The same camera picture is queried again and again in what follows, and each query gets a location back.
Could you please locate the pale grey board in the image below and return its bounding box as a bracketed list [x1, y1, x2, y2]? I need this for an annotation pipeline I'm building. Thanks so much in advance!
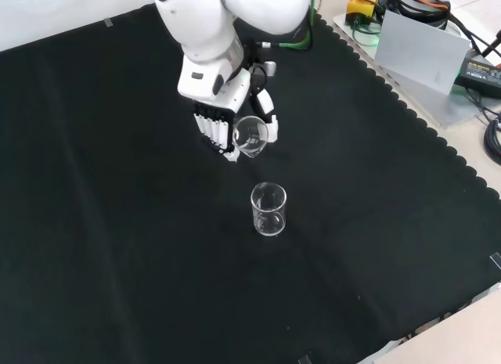
[373, 8, 472, 96]

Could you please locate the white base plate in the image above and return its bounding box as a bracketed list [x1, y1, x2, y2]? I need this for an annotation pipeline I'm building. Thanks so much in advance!
[332, 3, 501, 129]

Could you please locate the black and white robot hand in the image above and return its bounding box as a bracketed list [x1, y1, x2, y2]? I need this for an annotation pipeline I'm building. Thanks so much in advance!
[177, 46, 280, 164]

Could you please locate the green cable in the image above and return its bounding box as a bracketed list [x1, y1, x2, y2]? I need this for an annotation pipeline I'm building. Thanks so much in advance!
[256, 3, 317, 51]

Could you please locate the black power adapter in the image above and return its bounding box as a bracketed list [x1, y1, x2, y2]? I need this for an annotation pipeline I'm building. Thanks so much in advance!
[453, 50, 501, 99]

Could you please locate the small clear glass beaker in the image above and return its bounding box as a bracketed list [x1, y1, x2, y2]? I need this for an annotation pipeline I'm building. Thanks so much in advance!
[232, 115, 270, 159]

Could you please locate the black cable bundle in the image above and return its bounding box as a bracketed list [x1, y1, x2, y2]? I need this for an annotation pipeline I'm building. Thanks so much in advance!
[483, 117, 501, 165]

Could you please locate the yellow emergency stop button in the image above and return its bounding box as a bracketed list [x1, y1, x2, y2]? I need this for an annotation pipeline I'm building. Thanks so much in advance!
[344, 0, 383, 25]

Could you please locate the black bench cloth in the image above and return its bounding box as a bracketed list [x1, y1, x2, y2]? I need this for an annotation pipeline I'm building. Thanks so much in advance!
[0, 2, 501, 364]

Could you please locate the tall clear glass beaker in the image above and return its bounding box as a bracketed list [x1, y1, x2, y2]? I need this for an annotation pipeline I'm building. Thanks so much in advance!
[250, 182, 288, 237]

